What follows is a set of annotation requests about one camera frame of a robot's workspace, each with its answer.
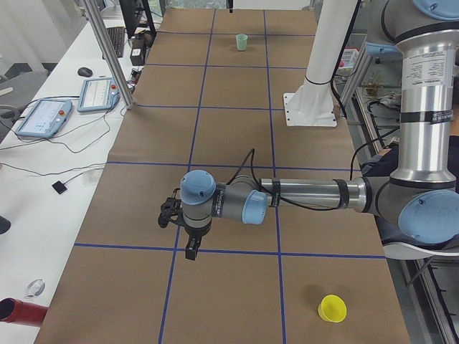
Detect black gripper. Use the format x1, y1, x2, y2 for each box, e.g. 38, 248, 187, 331
185, 226, 207, 259

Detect yellow plastic cup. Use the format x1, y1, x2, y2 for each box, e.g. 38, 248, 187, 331
317, 295, 347, 323

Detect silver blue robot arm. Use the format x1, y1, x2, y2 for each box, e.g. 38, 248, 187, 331
176, 1, 458, 260

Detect green plastic cup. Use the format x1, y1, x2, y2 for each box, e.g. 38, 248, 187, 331
235, 34, 248, 52

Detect small black square device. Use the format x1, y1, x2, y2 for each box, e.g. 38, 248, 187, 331
52, 181, 67, 194

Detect clear plastic tape roll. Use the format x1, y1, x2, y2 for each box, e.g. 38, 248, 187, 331
24, 279, 46, 299

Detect far blue teach pendant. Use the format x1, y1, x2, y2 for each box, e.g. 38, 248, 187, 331
77, 77, 120, 113

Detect blue teach pendant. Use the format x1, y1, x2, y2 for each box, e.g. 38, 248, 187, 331
16, 99, 73, 138
77, 77, 120, 113

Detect red cylinder tube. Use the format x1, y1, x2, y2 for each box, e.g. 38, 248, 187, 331
1, 298, 48, 327

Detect near blue teach pendant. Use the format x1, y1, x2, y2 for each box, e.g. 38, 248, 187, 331
16, 99, 73, 138

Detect black computer mouse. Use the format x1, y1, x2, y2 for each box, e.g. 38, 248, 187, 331
77, 67, 93, 77

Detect white chair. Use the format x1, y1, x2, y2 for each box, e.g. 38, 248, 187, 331
382, 238, 458, 260

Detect seated person dark shirt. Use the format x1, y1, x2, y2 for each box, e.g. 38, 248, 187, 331
360, 53, 459, 244

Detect black keyboard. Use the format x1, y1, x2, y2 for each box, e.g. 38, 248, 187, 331
106, 27, 125, 58

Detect black computer monitor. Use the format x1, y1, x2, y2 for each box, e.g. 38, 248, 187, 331
119, 0, 156, 38

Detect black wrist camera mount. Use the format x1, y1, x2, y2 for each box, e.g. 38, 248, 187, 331
158, 188, 185, 229

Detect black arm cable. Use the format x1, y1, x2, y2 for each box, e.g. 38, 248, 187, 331
229, 148, 363, 211

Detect aluminium frame post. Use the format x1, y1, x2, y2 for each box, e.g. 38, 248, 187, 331
82, 0, 135, 110

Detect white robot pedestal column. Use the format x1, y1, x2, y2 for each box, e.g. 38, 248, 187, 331
283, 0, 359, 128

